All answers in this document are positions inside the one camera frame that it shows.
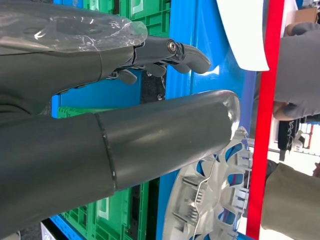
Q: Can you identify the white plastic panel part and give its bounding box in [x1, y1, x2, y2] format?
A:
[216, 0, 270, 72]

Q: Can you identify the seated person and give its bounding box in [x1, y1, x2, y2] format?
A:
[272, 21, 320, 154]

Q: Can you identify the standing person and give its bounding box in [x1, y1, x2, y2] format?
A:
[260, 161, 320, 240]

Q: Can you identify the brown cardboard box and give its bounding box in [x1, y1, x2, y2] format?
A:
[294, 7, 318, 25]

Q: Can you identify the blue metal shelf rack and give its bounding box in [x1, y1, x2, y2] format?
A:
[50, 0, 259, 240]

